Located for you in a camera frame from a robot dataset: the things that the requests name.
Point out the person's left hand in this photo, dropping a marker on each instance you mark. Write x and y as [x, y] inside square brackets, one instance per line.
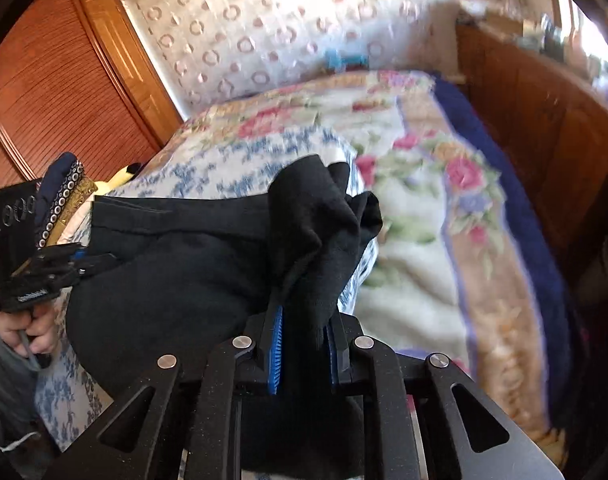
[38, 325]

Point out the blue toy on nightstand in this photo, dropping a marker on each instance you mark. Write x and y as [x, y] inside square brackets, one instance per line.
[338, 62]

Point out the black garment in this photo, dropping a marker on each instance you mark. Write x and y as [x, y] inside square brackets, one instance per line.
[190, 274]

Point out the blue floral bed sheet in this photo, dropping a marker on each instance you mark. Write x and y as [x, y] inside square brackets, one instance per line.
[68, 399]

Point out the person's left forearm sleeve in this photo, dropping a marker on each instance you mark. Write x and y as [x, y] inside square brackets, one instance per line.
[25, 444]

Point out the navy circle-patterned folded cloth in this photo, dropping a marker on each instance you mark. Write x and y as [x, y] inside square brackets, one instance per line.
[42, 235]

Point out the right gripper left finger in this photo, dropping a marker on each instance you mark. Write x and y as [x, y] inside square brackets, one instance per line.
[165, 427]

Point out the wooden wardrobe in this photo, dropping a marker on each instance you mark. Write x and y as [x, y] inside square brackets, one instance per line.
[74, 77]

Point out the pink floral blanket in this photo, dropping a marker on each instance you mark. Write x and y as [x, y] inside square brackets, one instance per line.
[460, 265]

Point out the yellow folded cloth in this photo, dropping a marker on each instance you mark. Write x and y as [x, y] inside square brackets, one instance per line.
[78, 207]

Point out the circle-patterned sheer curtain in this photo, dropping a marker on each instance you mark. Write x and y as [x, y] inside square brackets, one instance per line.
[212, 51]

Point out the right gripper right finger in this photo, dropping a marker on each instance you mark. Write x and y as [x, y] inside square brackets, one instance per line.
[426, 418]

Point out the folded navy blue cloth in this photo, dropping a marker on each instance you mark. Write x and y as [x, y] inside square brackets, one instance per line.
[57, 175]

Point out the wooden low cabinet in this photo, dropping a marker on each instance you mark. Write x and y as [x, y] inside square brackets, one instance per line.
[550, 123]

